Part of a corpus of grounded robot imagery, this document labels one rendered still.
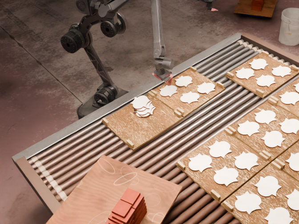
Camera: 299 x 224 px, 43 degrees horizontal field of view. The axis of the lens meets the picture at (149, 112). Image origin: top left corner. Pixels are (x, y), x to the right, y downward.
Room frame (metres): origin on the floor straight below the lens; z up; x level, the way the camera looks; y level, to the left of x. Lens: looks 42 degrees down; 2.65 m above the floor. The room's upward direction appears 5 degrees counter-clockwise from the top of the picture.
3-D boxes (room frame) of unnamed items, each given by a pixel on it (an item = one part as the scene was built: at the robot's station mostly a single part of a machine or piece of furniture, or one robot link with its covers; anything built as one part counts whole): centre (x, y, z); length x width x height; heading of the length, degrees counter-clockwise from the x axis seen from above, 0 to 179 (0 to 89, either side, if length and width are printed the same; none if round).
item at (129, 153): (1.83, -0.23, 0.90); 1.95 x 0.05 x 0.05; 125
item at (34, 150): (2.17, 0.01, 0.89); 2.08 x 0.09 x 0.06; 125
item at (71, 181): (1.87, -0.20, 0.90); 1.95 x 0.05 x 0.05; 125
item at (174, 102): (2.07, -0.28, 0.93); 0.41 x 0.35 x 0.02; 127
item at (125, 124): (1.82, 0.05, 0.93); 0.41 x 0.35 x 0.02; 126
